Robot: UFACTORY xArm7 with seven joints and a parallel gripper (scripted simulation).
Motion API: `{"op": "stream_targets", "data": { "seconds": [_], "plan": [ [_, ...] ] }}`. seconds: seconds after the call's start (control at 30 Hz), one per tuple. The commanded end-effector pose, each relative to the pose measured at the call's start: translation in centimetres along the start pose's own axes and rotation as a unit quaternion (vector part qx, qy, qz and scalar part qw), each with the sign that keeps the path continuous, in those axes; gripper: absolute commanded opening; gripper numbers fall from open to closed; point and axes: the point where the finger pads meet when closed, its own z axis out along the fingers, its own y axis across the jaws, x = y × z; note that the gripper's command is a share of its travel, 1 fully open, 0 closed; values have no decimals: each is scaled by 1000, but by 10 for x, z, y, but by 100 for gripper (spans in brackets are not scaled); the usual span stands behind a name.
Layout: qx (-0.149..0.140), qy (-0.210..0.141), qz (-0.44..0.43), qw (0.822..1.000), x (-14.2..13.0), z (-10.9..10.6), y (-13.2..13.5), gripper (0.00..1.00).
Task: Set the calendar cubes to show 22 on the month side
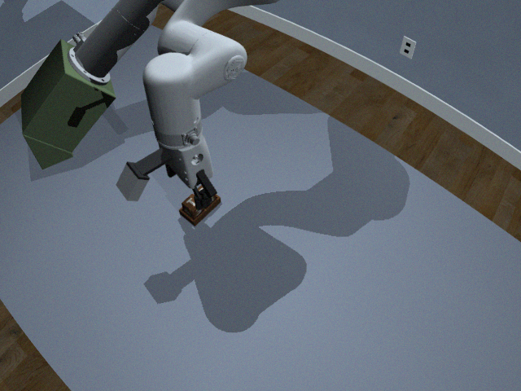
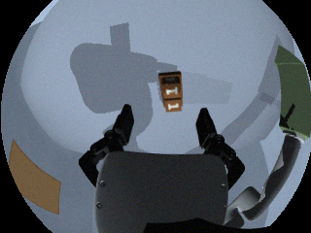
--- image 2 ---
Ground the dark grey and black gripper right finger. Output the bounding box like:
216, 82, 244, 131
195, 108, 245, 190

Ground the brown cube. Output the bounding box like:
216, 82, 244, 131
162, 77, 181, 99
164, 97, 182, 113

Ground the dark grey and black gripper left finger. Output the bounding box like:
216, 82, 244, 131
79, 104, 134, 188

